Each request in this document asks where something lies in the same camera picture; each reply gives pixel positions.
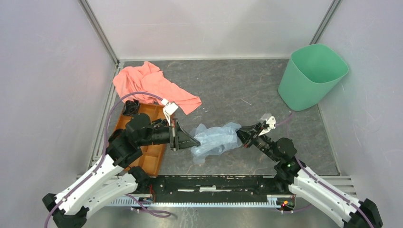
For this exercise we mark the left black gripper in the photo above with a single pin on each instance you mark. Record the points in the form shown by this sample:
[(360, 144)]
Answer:
[(177, 134)]

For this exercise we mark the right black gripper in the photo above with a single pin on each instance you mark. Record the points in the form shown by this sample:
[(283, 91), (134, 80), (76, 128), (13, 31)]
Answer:
[(244, 134)]

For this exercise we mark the blue plastic trash bag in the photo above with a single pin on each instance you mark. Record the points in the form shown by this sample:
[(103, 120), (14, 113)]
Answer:
[(214, 141)]

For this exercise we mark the green trash bin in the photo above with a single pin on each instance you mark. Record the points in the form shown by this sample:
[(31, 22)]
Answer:
[(310, 74)]

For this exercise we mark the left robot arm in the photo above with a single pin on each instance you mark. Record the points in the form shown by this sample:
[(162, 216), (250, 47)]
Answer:
[(72, 207)]

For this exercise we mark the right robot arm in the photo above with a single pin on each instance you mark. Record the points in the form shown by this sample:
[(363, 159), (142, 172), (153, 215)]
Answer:
[(345, 210)]

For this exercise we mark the orange compartment tray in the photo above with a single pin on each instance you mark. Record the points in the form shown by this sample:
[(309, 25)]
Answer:
[(151, 159)]

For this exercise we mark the black bag roll top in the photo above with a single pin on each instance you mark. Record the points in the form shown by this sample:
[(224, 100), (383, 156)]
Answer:
[(131, 108)]

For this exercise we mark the pink cloth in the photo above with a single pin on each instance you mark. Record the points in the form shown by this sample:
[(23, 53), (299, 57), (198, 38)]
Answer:
[(149, 78)]

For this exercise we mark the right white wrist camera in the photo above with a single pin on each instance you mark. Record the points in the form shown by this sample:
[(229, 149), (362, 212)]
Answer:
[(268, 123)]

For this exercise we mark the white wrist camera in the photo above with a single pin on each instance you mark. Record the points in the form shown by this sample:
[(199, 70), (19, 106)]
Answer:
[(268, 123), (169, 108)]

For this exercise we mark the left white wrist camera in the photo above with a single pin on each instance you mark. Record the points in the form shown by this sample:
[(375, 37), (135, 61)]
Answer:
[(169, 108)]

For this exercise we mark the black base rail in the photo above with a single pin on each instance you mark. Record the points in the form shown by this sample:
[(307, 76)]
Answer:
[(212, 188)]

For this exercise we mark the white toothed cable duct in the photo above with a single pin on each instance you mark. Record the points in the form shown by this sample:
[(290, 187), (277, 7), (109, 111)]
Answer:
[(269, 202)]

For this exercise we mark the right aluminium corner post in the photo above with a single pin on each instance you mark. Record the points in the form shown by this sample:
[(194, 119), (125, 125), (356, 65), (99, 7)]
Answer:
[(325, 21)]

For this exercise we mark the aluminium corner post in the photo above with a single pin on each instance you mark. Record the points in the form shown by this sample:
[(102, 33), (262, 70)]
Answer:
[(98, 29), (325, 21)]

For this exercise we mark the left aluminium corner post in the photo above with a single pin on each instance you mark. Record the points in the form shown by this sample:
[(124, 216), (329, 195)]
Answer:
[(98, 29)]

